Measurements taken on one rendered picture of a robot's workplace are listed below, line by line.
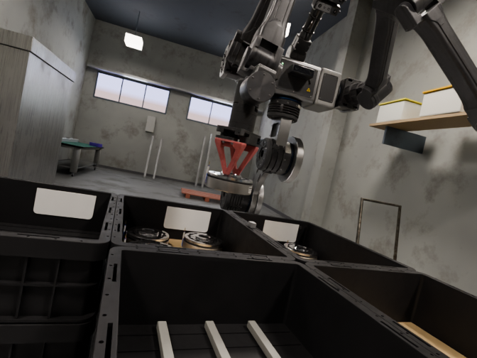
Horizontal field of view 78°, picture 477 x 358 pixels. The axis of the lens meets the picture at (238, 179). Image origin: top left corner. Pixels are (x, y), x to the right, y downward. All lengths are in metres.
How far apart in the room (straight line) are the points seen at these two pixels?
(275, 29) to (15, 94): 3.53
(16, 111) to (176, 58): 7.83
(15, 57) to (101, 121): 7.12
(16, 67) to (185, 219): 3.41
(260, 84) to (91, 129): 10.54
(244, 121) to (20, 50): 3.59
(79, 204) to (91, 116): 10.28
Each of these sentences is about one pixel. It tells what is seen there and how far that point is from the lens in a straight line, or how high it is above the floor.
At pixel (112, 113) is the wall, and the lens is 10.95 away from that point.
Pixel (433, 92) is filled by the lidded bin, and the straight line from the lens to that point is 3.67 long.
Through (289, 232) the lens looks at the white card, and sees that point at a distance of 0.96.
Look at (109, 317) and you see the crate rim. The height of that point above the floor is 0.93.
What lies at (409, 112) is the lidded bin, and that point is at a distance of 3.95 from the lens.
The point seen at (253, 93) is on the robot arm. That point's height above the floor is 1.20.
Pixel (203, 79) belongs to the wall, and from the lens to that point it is 11.08.
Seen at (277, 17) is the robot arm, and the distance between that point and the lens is 0.71.
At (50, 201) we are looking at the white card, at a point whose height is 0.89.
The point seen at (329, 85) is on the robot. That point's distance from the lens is 1.32.
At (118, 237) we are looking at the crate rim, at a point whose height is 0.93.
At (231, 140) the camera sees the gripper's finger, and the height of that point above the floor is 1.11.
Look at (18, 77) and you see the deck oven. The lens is 4.02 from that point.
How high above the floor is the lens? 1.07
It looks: 3 degrees down
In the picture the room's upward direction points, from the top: 12 degrees clockwise
